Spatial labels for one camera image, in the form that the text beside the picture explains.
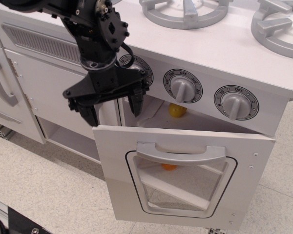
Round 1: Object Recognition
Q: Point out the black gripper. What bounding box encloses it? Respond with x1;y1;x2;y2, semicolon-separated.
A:
63;65;149;126

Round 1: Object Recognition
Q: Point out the silver oven door handle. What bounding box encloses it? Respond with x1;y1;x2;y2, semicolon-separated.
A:
136;142;226;166

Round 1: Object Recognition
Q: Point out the white oven door with window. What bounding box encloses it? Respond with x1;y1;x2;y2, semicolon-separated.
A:
93;125;275;230

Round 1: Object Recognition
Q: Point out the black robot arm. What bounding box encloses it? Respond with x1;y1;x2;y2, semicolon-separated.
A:
0;0;149;127

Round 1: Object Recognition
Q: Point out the left grey stove knob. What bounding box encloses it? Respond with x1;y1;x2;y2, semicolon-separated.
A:
118;54;153;89

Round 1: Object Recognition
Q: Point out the grey stove knob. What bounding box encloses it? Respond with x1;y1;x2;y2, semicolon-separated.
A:
118;54;153;89
214;85;259;121
163;69;203;103

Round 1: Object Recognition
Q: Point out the yellow toy pepper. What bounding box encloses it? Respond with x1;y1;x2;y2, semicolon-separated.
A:
168;103;187;118

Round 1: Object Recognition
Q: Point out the silver vent grille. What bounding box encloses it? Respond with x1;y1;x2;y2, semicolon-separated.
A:
1;23;80;64

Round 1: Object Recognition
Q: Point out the middle grey stove knob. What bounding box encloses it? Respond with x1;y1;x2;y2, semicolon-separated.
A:
163;69;203;103

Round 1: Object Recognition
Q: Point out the orange toy fruit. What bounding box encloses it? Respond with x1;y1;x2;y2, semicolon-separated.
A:
161;163;177;171

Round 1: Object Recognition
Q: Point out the white left cabinet door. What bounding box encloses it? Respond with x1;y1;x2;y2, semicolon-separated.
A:
0;48;45;144

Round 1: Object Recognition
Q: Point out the middle silver burner grate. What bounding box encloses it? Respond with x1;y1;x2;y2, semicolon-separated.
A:
139;0;232;30

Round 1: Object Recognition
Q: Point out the silver burner grate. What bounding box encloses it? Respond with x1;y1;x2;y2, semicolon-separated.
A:
139;0;232;30
251;0;293;58

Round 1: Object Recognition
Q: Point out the white toy kitchen cabinet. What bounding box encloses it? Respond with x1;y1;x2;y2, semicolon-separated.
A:
0;0;293;162

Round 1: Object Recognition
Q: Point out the right grey stove knob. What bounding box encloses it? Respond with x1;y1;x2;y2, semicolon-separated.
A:
214;85;259;121

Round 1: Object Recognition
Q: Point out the right silver burner grate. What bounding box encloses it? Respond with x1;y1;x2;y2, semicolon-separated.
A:
251;0;293;58

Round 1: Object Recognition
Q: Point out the silver middle door handle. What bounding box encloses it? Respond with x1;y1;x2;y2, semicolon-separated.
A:
97;102;112;125

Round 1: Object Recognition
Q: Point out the aluminium frame rail left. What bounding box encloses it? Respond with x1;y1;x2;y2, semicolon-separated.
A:
0;124;16;140

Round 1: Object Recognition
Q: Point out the aluminium frame rail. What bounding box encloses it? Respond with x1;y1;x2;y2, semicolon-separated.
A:
0;124;16;140
208;228;228;234

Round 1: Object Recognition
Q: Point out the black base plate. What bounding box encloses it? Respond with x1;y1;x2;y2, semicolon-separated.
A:
8;207;51;234

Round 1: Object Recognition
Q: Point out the aluminium frame rail right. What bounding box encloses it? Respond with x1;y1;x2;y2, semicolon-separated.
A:
208;228;228;234

